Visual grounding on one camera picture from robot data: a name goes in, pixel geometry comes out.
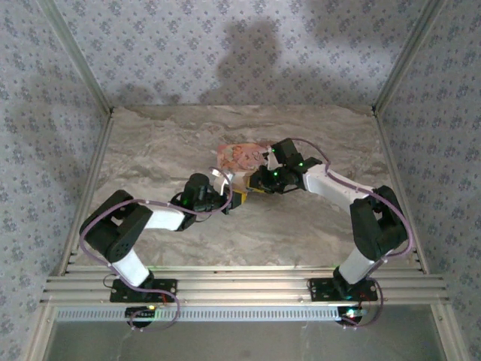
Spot floral patterned fabric backdrop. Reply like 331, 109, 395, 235
47, 0, 439, 113
378, 0, 481, 361
0, 0, 110, 361

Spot aluminium mounting rail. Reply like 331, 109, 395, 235
40, 265, 451, 306

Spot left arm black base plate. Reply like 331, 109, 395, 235
109, 278, 178, 304

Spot aluminium table side rail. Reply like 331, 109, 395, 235
56, 108, 116, 278
371, 107, 431, 274

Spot slotted grey cable duct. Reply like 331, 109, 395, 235
55, 305, 364, 323

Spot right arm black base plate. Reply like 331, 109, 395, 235
307, 277, 379, 302

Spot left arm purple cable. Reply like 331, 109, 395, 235
78, 165, 234, 334

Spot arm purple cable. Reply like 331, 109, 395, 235
291, 137, 415, 332
78, 165, 234, 334

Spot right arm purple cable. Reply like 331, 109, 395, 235
291, 137, 415, 332

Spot aluminium frame post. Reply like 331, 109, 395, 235
22, 304, 57, 361
431, 304, 470, 361
37, 0, 116, 116
371, 0, 446, 116

